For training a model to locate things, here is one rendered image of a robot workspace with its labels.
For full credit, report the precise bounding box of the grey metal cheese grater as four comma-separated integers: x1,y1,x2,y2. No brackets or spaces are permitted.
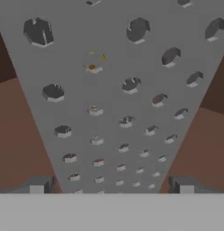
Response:
0,0,224,194

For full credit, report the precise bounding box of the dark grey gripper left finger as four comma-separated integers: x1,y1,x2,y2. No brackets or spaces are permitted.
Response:
0,175,56,194

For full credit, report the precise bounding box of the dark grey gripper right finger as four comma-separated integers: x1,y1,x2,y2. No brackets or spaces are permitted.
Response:
168,176,224,194

